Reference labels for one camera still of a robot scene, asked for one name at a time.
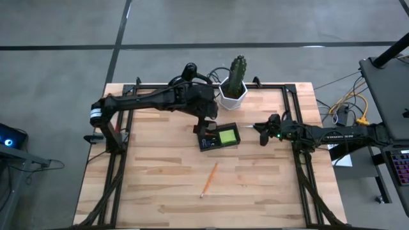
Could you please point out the grey power strip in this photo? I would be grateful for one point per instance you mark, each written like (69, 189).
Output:
(343, 116)

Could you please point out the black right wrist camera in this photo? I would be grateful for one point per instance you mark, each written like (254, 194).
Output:
(274, 119)

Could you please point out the green sticky note pad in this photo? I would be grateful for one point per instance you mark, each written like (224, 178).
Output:
(227, 136)

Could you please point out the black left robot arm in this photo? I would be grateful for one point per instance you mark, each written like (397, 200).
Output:
(137, 100)

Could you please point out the grey metal stand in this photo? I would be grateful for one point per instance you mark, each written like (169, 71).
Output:
(19, 156)

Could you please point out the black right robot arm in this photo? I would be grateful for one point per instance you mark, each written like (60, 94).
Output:
(335, 132)

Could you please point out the backlit computer keyboard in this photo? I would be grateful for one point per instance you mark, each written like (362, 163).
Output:
(401, 166)

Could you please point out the white paper sheet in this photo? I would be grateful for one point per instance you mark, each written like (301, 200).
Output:
(343, 161)

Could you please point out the blue lit black device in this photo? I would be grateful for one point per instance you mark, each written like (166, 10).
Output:
(16, 135)

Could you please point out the white hexagonal plant pot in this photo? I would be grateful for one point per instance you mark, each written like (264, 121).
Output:
(228, 103)

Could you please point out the black gooseneck desk lamp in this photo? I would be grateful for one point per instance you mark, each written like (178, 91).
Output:
(190, 70)

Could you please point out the black stand pole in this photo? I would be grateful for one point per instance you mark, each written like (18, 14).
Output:
(390, 52)

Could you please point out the orange pencil pink eraser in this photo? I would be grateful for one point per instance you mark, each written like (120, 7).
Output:
(209, 180)

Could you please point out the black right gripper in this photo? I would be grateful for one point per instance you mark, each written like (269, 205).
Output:
(281, 132)

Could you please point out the black desk support bar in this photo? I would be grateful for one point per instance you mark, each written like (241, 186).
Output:
(358, 150)

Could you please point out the grey desk top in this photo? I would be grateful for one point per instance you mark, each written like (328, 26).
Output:
(390, 96)

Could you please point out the green cactus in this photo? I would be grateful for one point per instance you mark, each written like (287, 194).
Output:
(236, 75)

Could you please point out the black desk castor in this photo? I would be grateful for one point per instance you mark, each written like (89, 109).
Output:
(379, 199)

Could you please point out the black mesh desk organizer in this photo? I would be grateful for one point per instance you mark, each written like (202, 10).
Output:
(225, 146)

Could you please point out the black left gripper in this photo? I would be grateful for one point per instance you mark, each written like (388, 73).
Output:
(201, 100)

